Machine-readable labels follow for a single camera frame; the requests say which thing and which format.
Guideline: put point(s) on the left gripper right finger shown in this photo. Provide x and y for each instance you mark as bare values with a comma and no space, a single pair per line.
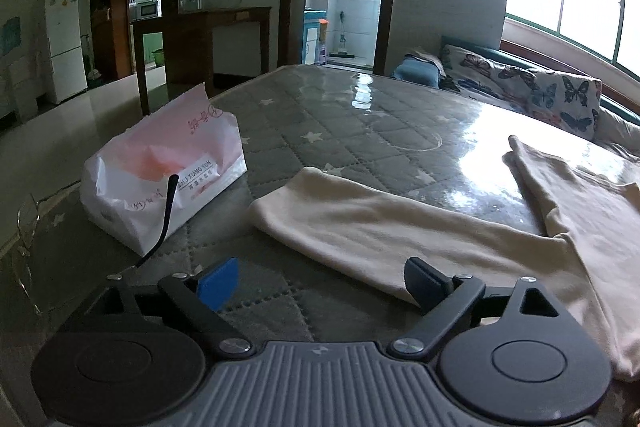
448,303

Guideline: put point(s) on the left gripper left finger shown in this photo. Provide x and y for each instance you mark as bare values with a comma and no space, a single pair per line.
177,318

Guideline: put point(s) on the beige cloth garment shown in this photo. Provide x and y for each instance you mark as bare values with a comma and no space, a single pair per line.
588,257

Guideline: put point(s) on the white pink storage bag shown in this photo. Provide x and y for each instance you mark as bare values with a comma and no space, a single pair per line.
144,184

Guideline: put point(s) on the grey quilted star table cover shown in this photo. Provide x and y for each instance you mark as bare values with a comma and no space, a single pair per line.
320,337

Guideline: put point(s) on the eyeglasses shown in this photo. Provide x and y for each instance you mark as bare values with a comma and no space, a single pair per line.
27,221

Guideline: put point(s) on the butterfly print long cushion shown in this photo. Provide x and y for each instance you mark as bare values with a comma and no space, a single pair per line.
566,101

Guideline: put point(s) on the blue folded towel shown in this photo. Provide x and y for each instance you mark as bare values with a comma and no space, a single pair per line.
413,70

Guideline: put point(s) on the blue sofa bed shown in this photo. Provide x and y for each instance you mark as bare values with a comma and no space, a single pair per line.
614,132

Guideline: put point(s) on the white refrigerator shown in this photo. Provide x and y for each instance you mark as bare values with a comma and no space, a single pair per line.
66,69

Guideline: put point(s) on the dark wooden side table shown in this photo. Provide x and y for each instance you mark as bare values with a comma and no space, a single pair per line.
193,32

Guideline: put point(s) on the blue white cabinet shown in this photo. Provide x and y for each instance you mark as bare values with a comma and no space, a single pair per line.
311,31

